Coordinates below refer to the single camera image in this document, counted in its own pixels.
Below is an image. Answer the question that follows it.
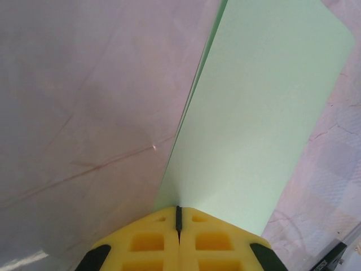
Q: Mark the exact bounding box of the light green paper sheet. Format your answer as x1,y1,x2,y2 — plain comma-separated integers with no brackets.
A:
153,0,356,238

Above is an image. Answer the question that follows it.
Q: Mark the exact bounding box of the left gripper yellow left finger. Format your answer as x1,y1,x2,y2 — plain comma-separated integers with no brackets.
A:
76,207,181,271

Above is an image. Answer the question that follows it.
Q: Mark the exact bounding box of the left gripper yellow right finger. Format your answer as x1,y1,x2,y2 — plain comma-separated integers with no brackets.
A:
178,207,286,271

